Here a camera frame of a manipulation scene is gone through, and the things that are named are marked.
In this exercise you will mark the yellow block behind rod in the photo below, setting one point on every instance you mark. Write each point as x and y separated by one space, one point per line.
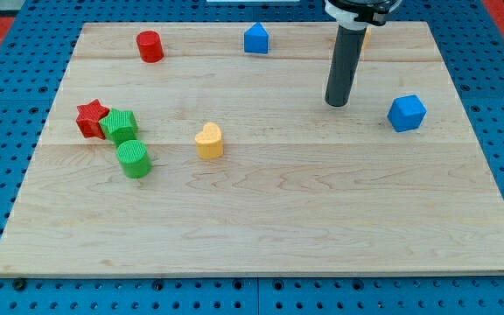
366 38

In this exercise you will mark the blue hexagon block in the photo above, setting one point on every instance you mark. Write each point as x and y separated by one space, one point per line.
406 113

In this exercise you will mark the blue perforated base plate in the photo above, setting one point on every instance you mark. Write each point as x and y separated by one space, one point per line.
38 40

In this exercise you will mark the green star block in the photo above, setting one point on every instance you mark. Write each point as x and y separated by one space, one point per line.
119 126

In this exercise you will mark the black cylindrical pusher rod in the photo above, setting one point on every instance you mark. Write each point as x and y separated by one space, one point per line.
345 58

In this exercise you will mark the red star block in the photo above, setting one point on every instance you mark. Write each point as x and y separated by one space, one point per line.
88 119

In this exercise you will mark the green cylinder block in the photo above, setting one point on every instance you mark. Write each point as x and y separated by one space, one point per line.
134 159

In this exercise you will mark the yellow heart block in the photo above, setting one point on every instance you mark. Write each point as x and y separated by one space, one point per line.
209 142

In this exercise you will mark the wooden board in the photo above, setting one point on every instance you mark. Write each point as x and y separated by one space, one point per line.
303 189

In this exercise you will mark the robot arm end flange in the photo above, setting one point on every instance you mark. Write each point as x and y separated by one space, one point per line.
356 15

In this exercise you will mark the blue house-shaped block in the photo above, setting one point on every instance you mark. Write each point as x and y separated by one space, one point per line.
256 39

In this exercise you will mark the red cylinder block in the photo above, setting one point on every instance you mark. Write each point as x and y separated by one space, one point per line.
149 46

